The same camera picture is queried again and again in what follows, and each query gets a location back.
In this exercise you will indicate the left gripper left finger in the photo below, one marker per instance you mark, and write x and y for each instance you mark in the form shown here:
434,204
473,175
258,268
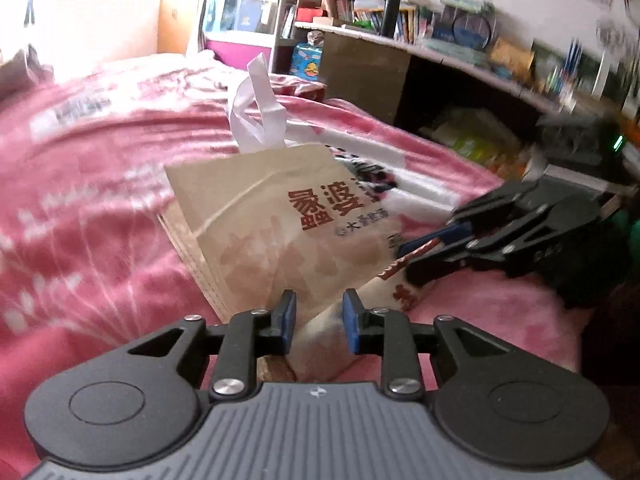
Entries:
247,337

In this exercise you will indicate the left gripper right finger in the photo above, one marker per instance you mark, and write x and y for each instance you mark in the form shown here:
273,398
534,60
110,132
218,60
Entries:
388,334

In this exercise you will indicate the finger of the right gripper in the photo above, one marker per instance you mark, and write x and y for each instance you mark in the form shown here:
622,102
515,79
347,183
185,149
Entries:
448,235
431,267

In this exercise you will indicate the beige printed shopping bag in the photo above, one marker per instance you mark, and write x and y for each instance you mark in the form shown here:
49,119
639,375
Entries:
284,214

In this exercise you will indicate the round magnifier mirror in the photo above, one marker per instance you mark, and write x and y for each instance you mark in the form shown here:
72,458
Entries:
473,31

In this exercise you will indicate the blue cartoon package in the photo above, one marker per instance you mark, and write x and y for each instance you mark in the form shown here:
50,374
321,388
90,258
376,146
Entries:
305,61

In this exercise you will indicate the black bottle on shelf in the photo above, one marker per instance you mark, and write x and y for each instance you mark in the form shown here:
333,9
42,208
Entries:
389,19

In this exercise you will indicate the magenta glass cabinet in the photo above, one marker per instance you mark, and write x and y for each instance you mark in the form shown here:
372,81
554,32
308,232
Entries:
238,30

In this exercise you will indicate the orange wooden cabinet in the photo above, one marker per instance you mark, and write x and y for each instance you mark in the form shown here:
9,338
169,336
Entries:
174,25

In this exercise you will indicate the long wall shelf desk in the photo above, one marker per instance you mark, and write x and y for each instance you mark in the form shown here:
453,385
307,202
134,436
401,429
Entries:
530,97

